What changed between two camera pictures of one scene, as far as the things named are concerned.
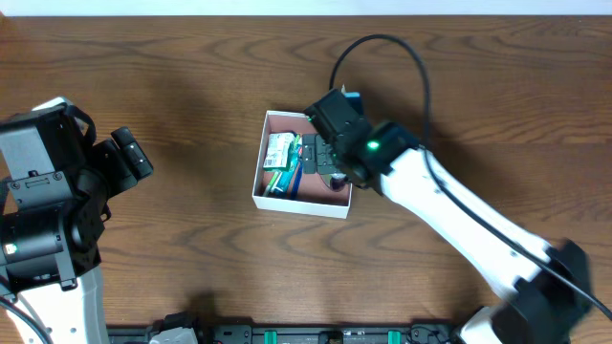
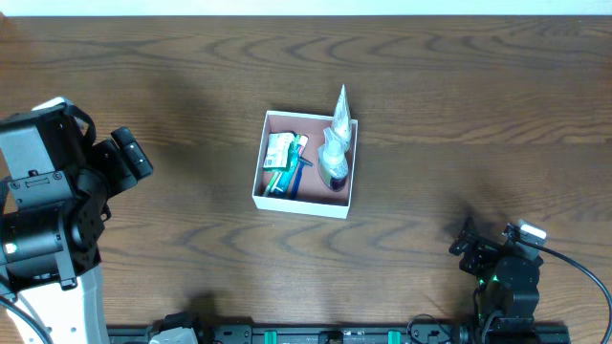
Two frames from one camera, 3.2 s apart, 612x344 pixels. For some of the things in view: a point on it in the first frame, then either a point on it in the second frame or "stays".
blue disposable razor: (296, 182) stays
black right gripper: (316, 154) → (476, 247)
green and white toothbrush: (274, 181) stays
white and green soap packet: (277, 152) stays
